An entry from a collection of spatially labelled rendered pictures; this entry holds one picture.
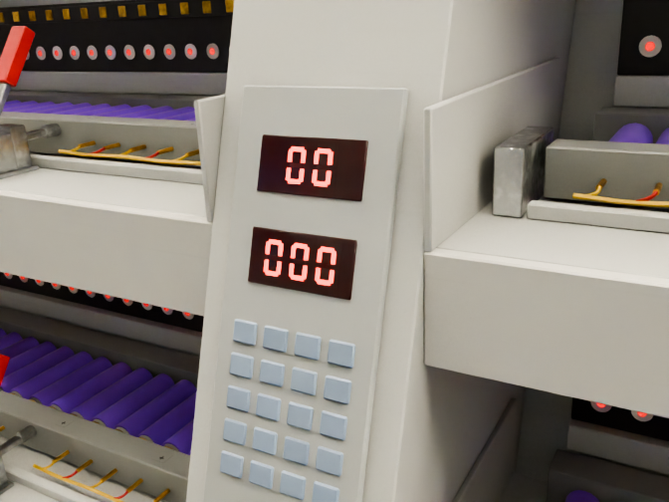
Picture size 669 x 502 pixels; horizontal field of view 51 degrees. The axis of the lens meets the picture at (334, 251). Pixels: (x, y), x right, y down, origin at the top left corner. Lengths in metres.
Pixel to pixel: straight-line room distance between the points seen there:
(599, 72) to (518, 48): 0.11
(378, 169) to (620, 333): 0.10
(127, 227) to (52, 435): 0.19
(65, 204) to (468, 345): 0.20
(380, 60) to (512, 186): 0.07
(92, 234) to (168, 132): 0.08
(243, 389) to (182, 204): 0.09
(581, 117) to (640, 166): 0.15
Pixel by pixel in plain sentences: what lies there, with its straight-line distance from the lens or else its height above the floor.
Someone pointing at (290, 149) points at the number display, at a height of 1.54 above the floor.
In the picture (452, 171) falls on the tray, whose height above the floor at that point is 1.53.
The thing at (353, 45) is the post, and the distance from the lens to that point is 0.27.
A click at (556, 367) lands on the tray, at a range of 0.25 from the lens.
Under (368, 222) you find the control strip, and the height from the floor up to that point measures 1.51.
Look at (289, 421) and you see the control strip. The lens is 0.27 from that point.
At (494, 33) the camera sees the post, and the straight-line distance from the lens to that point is 0.30.
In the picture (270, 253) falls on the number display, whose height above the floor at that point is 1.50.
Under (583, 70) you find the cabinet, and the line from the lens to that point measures 0.45.
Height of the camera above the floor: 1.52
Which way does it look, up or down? 4 degrees down
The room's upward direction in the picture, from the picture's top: 6 degrees clockwise
